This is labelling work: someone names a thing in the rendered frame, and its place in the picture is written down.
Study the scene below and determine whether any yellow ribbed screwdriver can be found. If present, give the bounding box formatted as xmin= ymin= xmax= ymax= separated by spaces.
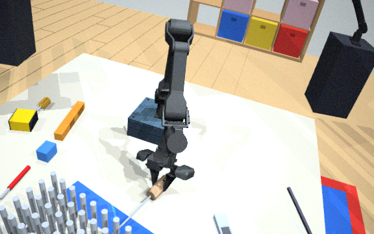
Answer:
xmin=37 ymin=97 xmax=51 ymax=112

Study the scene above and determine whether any brown wooden tool handle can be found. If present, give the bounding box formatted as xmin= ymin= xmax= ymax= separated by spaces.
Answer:
xmin=119 ymin=174 xmax=166 ymax=228

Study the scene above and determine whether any yellow box with black ends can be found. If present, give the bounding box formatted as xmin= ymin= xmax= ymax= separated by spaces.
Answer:
xmin=8 ymin=109 xmax=38 ymax=132

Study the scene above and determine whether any orange rectangular bar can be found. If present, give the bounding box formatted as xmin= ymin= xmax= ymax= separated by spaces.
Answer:
xmin=54 ymin=101 xmax=85 ymax=141

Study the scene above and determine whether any blue tape strip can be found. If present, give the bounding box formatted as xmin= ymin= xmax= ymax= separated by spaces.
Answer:
xmin=72 ymin=181 xmax=154 ymax=234

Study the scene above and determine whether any red-handled tool with grey metal tip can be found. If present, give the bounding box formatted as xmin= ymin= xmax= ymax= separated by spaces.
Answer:
xmin=0 ymin=165 xmax=31 ymax=200

